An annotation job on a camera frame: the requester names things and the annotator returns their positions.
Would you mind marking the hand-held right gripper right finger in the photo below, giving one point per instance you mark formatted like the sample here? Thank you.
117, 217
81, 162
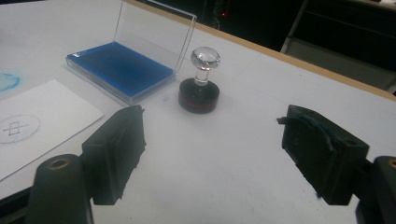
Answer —
323, 155

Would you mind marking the blue ink pad clear case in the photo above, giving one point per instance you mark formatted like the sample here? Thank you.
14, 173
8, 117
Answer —
121, 67

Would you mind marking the black stamp clear knob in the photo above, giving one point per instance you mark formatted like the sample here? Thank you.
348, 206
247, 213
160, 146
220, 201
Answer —
199, 96

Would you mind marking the black equipment with red light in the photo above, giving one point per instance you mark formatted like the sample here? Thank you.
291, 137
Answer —
218, 15

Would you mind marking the white paper sheet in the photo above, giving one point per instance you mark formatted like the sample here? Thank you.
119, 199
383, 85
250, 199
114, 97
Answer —
56, 105

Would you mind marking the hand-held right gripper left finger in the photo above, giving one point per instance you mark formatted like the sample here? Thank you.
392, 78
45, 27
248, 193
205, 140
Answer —
115, 155

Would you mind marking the white table cover board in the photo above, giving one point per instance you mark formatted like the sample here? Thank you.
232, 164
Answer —
233, 155

